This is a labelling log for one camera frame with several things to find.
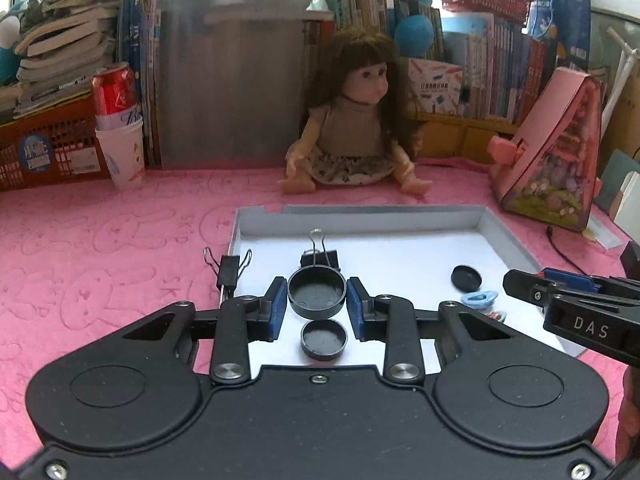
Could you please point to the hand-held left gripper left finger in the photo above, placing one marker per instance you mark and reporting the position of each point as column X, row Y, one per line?
column 276, row 306

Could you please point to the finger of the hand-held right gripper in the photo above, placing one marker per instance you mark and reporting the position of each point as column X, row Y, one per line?
column 570, row 277
column 525, row 286

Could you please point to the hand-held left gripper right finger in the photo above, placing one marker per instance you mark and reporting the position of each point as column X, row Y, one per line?
column 354, row 310

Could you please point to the large black round lid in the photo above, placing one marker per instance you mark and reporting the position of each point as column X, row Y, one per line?
column 316, row 292

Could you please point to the black binder clip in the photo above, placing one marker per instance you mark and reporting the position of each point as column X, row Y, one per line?
column 229, row 270
column 320, row 260

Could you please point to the white shallow cardboard tray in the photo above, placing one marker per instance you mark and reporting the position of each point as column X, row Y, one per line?
column 400, row 250

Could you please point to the person's right forearm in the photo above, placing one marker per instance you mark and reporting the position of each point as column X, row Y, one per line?
column 631, row 410

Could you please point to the small black round lid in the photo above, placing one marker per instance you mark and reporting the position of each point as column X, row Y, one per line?
column 466, row 278
column 323, row 340

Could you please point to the light blue hair clip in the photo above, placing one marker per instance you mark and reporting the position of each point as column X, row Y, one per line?
column 479, row 299

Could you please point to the white flat packet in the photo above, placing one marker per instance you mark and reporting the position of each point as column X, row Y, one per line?
column 602, row 232

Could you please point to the white flat box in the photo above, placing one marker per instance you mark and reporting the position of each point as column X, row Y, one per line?
column 629, row 210

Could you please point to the pink triangular toy box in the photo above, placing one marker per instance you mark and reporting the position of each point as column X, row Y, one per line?
column 550, row 185

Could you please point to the dark green book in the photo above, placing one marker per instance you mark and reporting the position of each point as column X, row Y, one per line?
column 610, row 180

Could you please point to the pink foam block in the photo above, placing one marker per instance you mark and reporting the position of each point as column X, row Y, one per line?
column 502, row 149

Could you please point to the brown cardboard box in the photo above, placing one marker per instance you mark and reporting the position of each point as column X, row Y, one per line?
column 630, row 125

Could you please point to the yellow wooden shelf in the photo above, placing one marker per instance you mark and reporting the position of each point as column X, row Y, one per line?
column 450, row 135

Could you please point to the brown-haired doll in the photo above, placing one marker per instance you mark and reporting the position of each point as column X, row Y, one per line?
column 350, row 125

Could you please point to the pink embossed table cover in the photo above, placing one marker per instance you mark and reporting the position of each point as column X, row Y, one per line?
column 100, row 250

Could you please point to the white metal stand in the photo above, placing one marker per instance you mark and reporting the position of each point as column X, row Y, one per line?
column 619, row 87

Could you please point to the row of upright books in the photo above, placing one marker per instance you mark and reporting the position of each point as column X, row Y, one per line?
column 505, row 75

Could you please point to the white paper cup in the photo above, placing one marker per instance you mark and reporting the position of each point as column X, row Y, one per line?
column 122, row 160

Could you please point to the white box with colourful print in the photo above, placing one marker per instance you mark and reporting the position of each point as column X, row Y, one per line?
column 434, row 87

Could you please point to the grey plastic case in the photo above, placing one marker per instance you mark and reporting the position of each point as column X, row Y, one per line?
column 230, row 85

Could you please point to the blue printed bag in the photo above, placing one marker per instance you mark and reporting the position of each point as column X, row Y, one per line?
column 562, row 20

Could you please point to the red drink can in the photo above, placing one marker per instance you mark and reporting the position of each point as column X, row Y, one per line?
column 114, row 92

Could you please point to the orange plastic crate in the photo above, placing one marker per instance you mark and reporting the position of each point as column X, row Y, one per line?
column 60, row 145

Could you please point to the blue pompom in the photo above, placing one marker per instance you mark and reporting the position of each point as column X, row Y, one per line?
column 414, row 36

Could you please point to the upright blue magazines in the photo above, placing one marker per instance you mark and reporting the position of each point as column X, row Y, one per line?
column 137, row 60

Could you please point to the stack of worn books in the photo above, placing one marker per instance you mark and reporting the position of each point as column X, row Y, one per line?
column 65, row 35

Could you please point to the blue and white plush toy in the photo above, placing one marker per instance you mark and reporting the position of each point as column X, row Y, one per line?
column 7, row 45

